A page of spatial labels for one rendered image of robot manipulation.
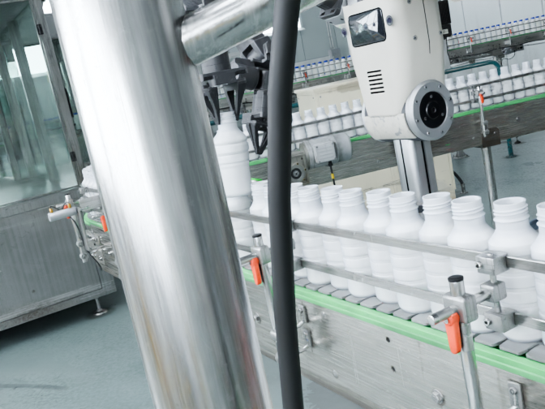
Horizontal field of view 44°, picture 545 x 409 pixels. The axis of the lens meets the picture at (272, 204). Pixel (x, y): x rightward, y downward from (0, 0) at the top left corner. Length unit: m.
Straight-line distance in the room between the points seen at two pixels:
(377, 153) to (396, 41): 1.51
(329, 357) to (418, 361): 0.24
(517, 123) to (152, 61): 3.39
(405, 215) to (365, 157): 2.28
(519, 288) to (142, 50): 0.69
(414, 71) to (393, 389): 0.97
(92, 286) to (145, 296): 4.53
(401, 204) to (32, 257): 3.83
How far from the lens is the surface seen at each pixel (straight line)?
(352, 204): 1.02
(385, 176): 5.70
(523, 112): 3.55
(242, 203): 1.37
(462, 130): 3.39
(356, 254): 1.03
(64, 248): 4.63
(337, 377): 1.15
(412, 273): 0.94
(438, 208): 0.89
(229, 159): 1.30
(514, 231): 0.81
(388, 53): 1.78
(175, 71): 0.18
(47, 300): 4.66
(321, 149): 2.95
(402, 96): 1.78
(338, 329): 1.09
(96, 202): 2.31
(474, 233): 0.84
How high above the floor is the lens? 1.36
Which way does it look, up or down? 11 degrees down
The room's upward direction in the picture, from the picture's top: 12 degrees counter-clockwise
